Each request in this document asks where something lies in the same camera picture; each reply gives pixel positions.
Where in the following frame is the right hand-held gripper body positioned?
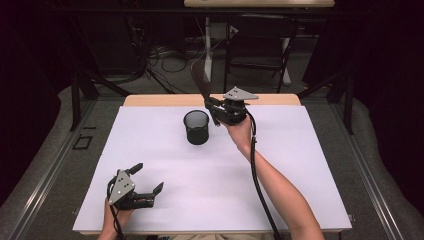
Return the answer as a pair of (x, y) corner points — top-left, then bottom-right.
(214, 86), (260, 127)

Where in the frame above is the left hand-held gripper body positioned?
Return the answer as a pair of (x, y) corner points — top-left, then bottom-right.
(107, 169), (156, 212)

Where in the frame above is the black mesh cup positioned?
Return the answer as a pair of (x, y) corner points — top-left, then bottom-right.
(182, 109), (211, 146)

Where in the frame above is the black spatula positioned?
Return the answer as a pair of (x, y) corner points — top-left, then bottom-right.
(190, 60), (221, 128)

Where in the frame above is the person's right hand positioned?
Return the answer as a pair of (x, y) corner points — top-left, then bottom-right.
(221, 115), (254, 152)

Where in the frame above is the person's left hand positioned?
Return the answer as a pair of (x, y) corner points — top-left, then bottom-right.
(102, 199), (134, 232)

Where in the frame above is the white board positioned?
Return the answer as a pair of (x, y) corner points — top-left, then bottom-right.
(72, 105), (353, 234)

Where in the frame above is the light wooden table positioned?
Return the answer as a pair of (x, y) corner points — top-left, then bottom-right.
(79, 93), (348, 236)

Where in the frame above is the black folding chair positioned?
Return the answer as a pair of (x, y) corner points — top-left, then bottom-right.
(222, 13), (299, 95)

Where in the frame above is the black metal stand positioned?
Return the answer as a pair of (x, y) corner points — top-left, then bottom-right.
(67, 19), (133, 133)
(297, 66), (355, 136)

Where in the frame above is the wooden desk with white legs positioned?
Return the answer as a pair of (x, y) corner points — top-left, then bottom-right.
(183, 0), (336, 86)

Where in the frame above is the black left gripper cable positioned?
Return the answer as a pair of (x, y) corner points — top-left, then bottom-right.
(106, 179), (127, 240)

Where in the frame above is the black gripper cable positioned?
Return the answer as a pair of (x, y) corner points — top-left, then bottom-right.
(245, 111), (285, 240)
(106, 179), (127, 240)

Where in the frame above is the tangle of floor cables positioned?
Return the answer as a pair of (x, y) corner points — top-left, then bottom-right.
(131, 16), (208, 95)

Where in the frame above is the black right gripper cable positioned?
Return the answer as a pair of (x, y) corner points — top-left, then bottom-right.
(245, 111), (285, 240)

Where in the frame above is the grey metal floor rail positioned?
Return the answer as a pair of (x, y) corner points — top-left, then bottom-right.
(329, 99), (405, 240)
(9, 99), (98, 240)

